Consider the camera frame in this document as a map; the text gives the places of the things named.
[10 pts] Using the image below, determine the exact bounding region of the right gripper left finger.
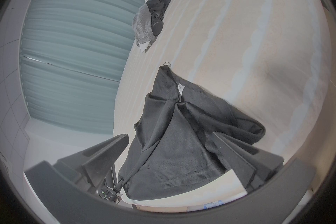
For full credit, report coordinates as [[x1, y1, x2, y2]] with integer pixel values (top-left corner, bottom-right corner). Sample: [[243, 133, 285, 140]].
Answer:
[[54, 134, 130, 193]]

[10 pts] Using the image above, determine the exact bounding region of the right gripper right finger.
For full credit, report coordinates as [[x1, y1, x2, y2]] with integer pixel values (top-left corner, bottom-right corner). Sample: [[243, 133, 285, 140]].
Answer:
[[212, 132, 284, 189]]

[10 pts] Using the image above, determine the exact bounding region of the black T-shirt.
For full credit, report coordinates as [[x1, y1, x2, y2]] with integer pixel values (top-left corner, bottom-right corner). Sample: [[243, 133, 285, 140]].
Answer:
[[117, 61, 266, 201]]

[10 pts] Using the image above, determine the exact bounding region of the bed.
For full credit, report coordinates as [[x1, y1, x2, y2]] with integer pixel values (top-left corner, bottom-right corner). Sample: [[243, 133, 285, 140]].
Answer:
[[113, 0, 334, 211]]

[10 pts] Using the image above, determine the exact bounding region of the pile of clothes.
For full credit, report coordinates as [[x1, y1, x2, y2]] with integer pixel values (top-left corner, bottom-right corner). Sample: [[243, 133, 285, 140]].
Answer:
[[132, 0, 197, 53]]

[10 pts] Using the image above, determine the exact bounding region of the white ceiling air vent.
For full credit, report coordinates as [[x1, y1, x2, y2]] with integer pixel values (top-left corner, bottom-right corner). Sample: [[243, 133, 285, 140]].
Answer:
[[0, 153, 10, 175]]

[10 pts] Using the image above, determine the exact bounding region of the blue-green curtain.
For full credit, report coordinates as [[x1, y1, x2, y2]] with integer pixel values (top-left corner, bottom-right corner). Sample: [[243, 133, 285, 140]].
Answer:
[[19, 0, 147, 134]]

